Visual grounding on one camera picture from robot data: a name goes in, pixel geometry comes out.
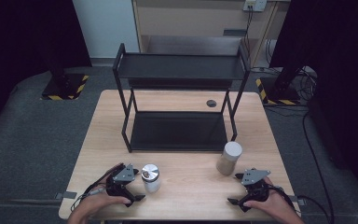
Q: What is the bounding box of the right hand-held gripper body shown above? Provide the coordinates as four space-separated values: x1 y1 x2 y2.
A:
241 169 272 203

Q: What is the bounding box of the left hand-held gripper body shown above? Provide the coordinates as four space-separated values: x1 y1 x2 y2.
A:
105 163 136 201

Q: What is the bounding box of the glass jar with silver lid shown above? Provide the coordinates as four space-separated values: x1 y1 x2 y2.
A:
140 163 162 194

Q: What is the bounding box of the glass jar with white lid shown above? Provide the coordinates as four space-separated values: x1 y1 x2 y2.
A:
215 141 243 177

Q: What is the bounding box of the black metal shelf rack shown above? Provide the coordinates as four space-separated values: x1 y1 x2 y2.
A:
112 42 252 154

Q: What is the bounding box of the person's right hand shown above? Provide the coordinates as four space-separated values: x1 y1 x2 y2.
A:
243 176 302 220

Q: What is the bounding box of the person's left hand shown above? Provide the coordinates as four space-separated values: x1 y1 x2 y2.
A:
68 162 131 219

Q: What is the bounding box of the grey tape strip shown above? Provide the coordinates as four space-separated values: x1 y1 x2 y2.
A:
287 194 308 206
54 190 78 201

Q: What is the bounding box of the black stand with striped base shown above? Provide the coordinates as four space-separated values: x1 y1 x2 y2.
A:
255 55 312 106
40 0 90 102

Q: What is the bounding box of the black curtain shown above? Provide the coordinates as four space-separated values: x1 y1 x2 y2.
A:
269 0 358 195
0 0 93 139

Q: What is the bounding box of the light wooden cabinet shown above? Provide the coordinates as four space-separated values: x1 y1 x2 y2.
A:
131 0 292 68

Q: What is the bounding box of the right hand-held gripper cable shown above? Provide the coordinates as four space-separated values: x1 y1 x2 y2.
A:
267 108 336 224

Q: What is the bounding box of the bundle of floor cables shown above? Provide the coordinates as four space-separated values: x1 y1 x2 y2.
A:
251 38 320 105

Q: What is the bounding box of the grey cabinet handle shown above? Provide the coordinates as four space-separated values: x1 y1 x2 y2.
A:
223 29 248 37

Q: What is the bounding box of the black outlet cable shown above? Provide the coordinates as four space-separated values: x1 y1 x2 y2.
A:
242 6 255 62

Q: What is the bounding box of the white wall power outlet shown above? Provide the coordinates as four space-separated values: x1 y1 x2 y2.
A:
242 0 268 13

